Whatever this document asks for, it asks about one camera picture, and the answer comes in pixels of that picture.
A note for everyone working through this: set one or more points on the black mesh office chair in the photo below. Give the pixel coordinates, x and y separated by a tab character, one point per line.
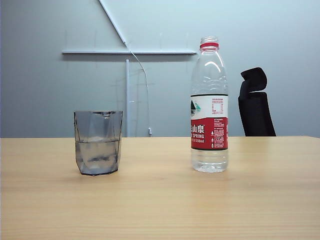
257	112

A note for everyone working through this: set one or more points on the clear red-label mineral water bottle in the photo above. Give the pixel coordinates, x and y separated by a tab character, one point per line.
210	155

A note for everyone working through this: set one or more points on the grey transparent faceted cup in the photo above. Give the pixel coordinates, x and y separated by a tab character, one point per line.
97	150

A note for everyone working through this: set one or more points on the white diagonal wall bar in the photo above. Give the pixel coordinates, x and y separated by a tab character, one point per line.
112	21

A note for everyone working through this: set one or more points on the white horizontal wall bar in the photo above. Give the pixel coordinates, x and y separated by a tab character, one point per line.
100	52

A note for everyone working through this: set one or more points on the white vertical wall bar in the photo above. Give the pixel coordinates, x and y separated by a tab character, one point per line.
127	100

